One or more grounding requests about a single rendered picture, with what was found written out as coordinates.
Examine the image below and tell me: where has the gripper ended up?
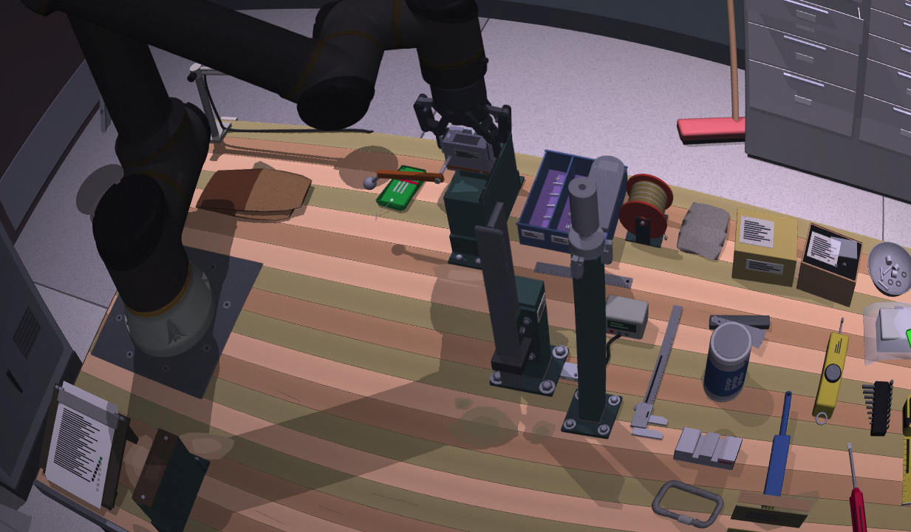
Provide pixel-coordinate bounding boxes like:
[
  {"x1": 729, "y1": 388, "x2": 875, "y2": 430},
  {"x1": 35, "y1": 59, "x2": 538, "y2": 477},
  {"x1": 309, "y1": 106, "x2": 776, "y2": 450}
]
[{"x1": 414, "y1": 74, "x2": 514, "y2": 154}]

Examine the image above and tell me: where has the dark green nest stand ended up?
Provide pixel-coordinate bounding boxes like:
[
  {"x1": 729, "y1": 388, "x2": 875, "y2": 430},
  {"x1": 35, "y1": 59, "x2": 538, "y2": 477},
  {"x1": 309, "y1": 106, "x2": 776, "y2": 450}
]
[{"x1": 443, "y1": 132, "x2": 528, "y2": 268}]

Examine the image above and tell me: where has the brown lever with ball knob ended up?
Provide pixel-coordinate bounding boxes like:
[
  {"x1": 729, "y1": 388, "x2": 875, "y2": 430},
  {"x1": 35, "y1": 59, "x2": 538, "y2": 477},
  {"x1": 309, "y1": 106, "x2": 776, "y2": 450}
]
[{"x1": 362, "y1": 169, "x2": 446, "y2": 191}]

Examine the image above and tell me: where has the green circuit card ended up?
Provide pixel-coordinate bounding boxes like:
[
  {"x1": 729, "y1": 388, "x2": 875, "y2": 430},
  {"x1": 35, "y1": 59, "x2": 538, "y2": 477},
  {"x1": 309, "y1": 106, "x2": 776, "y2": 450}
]
[{"x1": 375, "y1": 166, "x2": 425, "y2": 212}]

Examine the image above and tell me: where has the blue parts bin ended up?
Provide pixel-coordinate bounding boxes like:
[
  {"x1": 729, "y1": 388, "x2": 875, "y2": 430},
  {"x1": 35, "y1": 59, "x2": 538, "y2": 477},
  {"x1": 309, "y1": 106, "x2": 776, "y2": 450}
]
[{"x1": 515, "y1": 150, "x2": 627, "y2": 249}]

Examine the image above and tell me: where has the light grey cylinder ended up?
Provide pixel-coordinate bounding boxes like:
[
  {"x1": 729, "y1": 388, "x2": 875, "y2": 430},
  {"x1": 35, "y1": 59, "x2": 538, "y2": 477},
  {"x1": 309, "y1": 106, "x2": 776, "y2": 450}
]
[{"x1": 588, "y1": 155, "x2": 628, "y2": 222}]

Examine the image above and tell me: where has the steel ruler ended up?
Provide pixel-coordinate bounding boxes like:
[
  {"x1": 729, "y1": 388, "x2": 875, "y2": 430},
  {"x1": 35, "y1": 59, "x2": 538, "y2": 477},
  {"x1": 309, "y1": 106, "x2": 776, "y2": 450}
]
[{"x1": 534, "y1": 261, "x2": 634, "y2": 290}]

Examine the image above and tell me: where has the brown leather pad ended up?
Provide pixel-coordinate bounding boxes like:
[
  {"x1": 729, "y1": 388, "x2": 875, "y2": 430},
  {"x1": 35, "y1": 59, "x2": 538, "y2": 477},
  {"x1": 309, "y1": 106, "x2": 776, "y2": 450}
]
[{"x1": 196, "y1": 168, "x2": 313, "y2": 222}]

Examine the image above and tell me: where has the small grey box device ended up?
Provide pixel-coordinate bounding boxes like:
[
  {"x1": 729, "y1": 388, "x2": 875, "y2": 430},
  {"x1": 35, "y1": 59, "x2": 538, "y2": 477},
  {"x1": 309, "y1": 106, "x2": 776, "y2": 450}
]
[{"x1": 604, "y1": 295, "x2": 650, "y2": 341}]

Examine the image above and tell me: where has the grey clamp stand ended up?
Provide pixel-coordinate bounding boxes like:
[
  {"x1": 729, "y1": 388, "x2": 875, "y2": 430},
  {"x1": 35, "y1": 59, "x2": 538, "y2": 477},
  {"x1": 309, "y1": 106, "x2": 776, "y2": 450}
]
[{"x1": 187, "y1": 62, "x2": 236, "y2": 146}]

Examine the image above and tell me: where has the grey sponge pad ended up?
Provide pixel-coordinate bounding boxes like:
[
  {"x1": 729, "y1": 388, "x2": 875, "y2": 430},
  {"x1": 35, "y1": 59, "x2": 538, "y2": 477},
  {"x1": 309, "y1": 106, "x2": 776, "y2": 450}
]
[{"x1": 676, "y1": 201, "x2": 731, "y2": 262}]

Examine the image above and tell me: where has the steel caliper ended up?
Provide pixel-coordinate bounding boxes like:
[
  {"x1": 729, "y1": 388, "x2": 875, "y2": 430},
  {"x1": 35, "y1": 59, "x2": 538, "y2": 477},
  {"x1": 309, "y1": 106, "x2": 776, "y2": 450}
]
[{"x1": 630, "y1": 304, "x2": 684, "y2": 441}]

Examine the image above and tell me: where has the tan cardboard box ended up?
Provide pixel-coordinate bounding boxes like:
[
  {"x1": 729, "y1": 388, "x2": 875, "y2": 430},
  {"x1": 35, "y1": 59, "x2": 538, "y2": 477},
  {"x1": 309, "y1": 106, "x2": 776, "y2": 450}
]
[{"x1": 731, "y1": 210, "x2": 800, "y2": 288}]

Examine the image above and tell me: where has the black flat bar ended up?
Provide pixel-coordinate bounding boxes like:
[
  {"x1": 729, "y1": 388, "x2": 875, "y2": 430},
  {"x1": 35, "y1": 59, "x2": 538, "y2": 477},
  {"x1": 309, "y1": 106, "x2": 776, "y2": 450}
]
[{"x1": 709, "y1": 313, "x2": 771, "y2": 332}]

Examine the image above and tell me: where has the blue can grey lid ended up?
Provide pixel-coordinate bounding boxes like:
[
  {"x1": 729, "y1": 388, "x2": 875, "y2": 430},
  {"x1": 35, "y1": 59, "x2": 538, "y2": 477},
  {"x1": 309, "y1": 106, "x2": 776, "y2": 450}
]
[{"x1": 703, "y1": 321, "x2": 754, "y2": 403}]

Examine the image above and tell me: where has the grey drawer cabinet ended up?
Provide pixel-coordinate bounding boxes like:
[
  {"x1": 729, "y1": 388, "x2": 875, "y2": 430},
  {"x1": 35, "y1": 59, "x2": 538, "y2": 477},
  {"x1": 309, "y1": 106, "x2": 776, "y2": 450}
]
[{"x1": 743, "y1": 0, "x2": 911, "y2": 209}]

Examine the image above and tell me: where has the brown box with paper label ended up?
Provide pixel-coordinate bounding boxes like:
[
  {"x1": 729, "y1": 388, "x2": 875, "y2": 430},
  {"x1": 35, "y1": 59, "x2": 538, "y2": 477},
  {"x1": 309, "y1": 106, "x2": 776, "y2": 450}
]
[{"x1": 796, "y1": 223, "x2": 864, "y2": 307}]

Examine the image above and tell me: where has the grey block set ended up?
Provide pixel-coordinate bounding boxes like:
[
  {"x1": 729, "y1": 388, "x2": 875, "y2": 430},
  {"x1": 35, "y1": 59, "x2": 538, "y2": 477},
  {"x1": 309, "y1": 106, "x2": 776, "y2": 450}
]
[{"x1": 673, "y1": 426, "x2": 745, "y2": 471}]

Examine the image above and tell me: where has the grey carabiner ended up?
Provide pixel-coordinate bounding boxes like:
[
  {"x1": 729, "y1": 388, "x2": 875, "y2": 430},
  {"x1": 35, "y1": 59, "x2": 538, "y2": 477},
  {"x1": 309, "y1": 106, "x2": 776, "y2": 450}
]
[{"x1": 651, "y1": 480, "x2": 725, "y2": 530}]

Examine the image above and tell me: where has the yellow hand tool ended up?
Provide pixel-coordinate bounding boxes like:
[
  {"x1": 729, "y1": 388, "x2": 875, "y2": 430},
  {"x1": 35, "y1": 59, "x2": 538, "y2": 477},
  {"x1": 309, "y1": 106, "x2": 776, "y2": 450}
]
[{"x1": 811, "y1": 317, "x2": 850, "y2": 427}]

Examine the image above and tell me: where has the grey round parts dish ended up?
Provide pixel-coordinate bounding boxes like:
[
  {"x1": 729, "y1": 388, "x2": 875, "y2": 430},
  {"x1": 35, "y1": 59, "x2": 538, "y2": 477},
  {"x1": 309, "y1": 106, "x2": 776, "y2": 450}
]
[{"x1": 867, "y1": 241, "x2": 911, "y2": 299}]

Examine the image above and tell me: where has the clear bag with green card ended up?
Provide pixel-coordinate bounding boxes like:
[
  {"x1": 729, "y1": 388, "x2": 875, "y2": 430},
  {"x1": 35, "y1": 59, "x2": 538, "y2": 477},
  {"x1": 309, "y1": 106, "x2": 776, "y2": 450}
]
[{"x1": 862, "y1": 301, "x2": 911, "y2": 367}]

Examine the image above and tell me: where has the dark bench brush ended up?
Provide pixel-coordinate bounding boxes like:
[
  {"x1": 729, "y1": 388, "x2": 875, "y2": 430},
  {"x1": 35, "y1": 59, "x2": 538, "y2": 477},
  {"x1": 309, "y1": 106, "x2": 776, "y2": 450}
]
[{"x1": 729, "y1": 491, "x2": 819, "y2": 530}]

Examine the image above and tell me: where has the clipboard with paper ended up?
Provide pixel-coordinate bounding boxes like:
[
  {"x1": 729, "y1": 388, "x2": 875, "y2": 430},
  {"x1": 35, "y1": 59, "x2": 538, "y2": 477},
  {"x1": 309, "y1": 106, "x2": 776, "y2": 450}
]
[{"x1": 42, "y1": 380, "x2": 132, "y2": 511}]

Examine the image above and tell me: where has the black bit holder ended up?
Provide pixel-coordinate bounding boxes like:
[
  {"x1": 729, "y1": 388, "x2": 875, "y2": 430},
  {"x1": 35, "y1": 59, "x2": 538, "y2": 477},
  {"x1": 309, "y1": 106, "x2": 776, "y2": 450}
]
[{"x1": 861, "y1": 380, "x2": 895, "y2": 437}]

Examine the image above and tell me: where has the dark grey cabinet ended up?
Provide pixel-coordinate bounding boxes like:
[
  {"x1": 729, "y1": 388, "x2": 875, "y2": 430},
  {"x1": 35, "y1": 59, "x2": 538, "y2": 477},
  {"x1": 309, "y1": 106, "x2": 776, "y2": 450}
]
[{"x1": 0, "y1": 183, "x2": 83, "y2": 497}]

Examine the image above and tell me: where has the red screwdriver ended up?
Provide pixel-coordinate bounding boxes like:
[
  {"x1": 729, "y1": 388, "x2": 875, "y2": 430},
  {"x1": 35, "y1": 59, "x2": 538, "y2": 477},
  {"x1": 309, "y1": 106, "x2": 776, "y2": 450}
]
[{"x1": 846, "y1": 441, "x2": 869, "y2": 532}]

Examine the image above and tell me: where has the black rail stub on base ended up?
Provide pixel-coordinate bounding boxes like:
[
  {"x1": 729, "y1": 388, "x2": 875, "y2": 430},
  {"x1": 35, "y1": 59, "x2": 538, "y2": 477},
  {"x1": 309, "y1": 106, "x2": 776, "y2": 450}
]
[{"x1": 474, "y1": 202, "x2": 572, "y2": 395}]

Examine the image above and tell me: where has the red wire spool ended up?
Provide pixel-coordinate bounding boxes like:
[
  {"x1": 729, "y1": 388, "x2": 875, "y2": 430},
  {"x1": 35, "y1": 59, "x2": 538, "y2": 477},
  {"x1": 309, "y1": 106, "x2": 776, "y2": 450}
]
[{"x1": 618, "y1": 173, "x2": 675, "y2": 246}]

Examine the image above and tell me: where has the dark green post grey cylinder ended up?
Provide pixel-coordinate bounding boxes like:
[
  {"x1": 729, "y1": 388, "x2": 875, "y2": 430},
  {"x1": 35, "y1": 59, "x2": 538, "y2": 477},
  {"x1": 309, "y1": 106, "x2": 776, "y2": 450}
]
[{"x1": 561, "y1": 176, "x2": 624, "y2": 440}]

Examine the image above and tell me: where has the red broom wooden handle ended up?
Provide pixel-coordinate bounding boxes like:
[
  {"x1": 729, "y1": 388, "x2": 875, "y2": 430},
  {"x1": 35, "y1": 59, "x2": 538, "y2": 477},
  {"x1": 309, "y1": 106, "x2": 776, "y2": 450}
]
[{"x1": 676, "y1": 0, "x2": 748, "y2": 144}]

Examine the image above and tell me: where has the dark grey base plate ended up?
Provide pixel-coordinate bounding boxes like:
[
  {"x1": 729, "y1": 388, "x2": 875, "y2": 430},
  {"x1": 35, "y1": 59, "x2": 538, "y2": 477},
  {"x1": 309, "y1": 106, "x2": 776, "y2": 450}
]
[{"x1": 92, "y1": 247, "x2": 265, "y2": 400}]

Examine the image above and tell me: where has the blue handled tool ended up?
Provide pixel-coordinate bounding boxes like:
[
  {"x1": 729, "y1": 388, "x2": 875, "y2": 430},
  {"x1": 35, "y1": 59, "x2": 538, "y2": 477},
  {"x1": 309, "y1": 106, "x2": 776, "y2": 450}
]
[{"x1": 762, "y1": 391, "x2": 794, "y2": 498}]

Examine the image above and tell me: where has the dark green bracket brown plate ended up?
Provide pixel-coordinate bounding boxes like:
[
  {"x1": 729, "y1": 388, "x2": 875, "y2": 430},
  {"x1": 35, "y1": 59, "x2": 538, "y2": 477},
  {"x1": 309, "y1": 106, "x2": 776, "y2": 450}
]
[{"x1": 132, "y1": 428, "x2": 211, "y2": 527}]

